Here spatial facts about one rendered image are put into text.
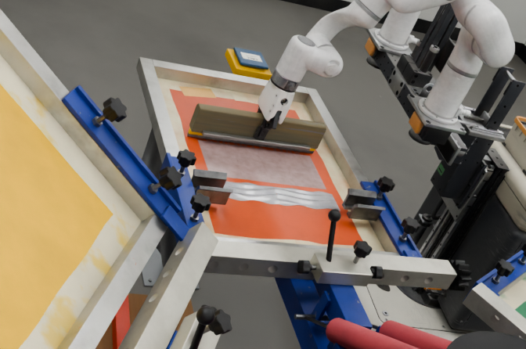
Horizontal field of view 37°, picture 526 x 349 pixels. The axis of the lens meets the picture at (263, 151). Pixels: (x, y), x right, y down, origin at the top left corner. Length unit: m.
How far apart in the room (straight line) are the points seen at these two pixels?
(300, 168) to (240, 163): 0.18
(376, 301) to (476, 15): 1.27
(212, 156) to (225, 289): 1.17
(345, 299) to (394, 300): 1.38
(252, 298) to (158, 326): 1.91
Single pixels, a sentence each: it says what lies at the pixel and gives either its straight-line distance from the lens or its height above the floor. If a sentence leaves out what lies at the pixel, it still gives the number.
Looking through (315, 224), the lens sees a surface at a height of 0.95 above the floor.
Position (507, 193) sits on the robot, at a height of 0.84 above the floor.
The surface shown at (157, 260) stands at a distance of 3.16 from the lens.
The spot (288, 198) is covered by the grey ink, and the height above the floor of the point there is 0.96.
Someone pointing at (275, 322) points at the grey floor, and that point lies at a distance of 3.14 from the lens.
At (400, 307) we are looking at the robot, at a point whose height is 0.28.
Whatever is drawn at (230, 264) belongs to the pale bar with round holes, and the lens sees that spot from 1.67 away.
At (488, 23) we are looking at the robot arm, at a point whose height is 1.49.
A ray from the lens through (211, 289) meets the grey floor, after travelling 3.14.
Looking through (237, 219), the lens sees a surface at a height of 0.95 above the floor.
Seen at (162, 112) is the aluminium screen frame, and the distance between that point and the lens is 2.11.
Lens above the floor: 2.07
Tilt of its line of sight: 31 degrees down
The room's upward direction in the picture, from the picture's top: 24 degrees clockwise
